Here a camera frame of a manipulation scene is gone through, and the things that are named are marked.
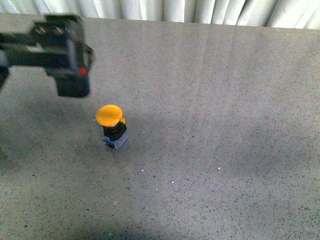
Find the white pleated curtain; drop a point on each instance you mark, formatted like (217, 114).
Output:
(293, 14)

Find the yellow mushroom push button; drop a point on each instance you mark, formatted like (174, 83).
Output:
(115, 132)

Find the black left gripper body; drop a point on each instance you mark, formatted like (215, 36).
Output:
(63, 53)

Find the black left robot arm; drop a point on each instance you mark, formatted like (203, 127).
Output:
(15, 50)

